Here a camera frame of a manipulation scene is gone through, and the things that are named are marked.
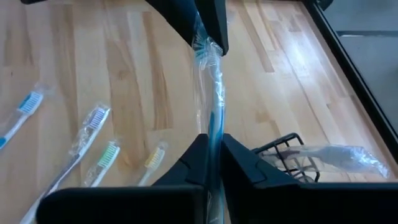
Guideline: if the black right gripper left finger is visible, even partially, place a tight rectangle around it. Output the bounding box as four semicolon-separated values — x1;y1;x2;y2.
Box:
35;133;210;224

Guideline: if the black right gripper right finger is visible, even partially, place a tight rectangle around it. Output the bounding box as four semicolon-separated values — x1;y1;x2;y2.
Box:
220;133;398;224

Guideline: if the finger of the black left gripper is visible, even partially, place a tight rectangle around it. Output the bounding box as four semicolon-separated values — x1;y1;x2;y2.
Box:
195;0;230;57
144;0;200;48

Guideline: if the orange toothbrush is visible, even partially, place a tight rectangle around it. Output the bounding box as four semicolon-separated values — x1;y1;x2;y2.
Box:
137;141;169;187

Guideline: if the green toothbrush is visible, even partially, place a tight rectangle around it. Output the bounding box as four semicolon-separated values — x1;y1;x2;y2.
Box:
83;139;122;189

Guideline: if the blue toothbrush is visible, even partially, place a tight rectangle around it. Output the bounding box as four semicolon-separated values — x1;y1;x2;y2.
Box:
0;88;46;152
190;12;227;224

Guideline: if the black wire caddy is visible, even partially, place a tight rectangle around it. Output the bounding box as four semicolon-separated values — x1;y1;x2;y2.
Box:
251;133;322;184

